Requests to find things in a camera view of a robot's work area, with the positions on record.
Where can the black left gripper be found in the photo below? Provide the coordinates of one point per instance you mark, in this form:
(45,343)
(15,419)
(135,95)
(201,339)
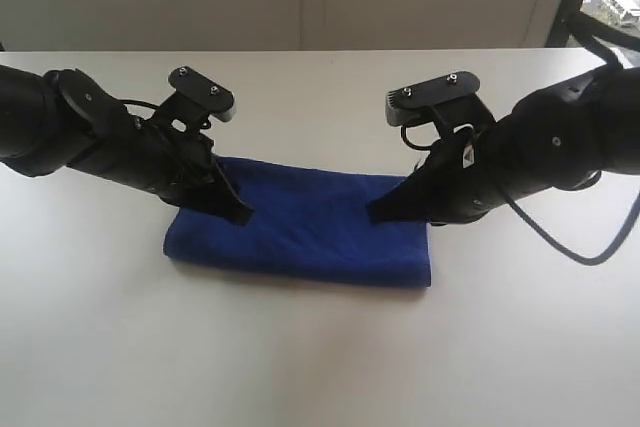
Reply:
(178,168)

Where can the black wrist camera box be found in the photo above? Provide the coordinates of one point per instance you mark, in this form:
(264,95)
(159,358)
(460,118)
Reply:
(449,102)
(195,99)

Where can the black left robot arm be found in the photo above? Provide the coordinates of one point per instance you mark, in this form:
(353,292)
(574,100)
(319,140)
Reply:
(65,119)

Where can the white bus outside window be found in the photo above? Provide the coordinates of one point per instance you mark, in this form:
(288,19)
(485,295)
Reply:
(623,13)

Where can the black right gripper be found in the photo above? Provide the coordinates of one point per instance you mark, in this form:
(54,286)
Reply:
(466,174)

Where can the blue microfiber towel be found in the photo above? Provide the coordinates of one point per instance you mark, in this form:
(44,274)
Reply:
(308,224)

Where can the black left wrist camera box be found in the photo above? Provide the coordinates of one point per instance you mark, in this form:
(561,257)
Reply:
(195,99)

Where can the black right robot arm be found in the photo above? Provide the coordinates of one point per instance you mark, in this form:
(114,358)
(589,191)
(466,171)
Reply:
(557,137)

